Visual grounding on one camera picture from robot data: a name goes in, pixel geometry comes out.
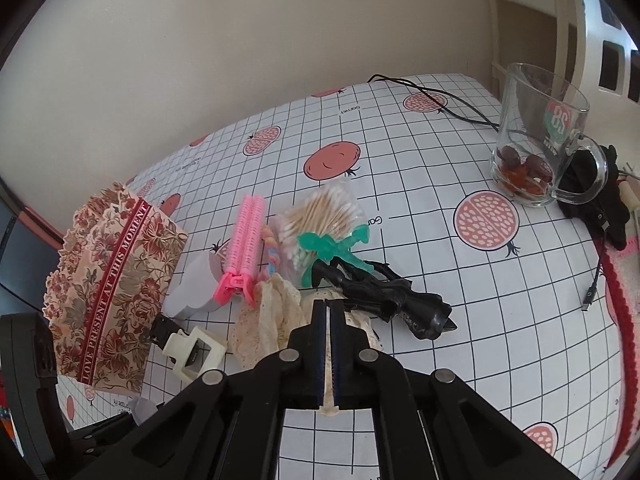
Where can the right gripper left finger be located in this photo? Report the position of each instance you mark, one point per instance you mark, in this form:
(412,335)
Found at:
(309,372)

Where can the green plastic hair clip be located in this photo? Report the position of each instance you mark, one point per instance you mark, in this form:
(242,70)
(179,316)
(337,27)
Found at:
(325,248)

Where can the glass mug with dates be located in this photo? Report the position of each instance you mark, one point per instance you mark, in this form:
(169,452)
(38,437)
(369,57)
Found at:
(541,130)

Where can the red knitted mat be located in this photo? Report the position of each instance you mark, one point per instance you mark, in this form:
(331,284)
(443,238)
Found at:
(621,271)

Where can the cream lace scrunchie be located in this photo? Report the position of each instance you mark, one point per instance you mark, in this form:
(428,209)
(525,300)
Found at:
(260,343)

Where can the cream plastic claw clip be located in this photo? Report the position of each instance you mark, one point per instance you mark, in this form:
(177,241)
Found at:
(194,354)

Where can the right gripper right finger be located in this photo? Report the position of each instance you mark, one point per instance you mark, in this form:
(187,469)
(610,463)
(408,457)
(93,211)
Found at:
(352,379)

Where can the bag of cotton swabs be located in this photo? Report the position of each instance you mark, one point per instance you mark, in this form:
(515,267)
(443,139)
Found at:
(330,210)

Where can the cream drawer shelf unit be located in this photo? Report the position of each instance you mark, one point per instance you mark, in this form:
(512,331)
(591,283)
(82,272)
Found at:
(582,41)

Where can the pomegranate grid tablecloth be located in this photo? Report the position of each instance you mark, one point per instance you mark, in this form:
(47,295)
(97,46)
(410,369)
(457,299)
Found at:
(524,341)

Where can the white rabbit shaped pad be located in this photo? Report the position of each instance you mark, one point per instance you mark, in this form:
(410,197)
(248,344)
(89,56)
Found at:
(195,293)

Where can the pink hair roller clip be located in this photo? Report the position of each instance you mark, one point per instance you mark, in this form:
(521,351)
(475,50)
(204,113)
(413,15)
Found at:
(240,268)

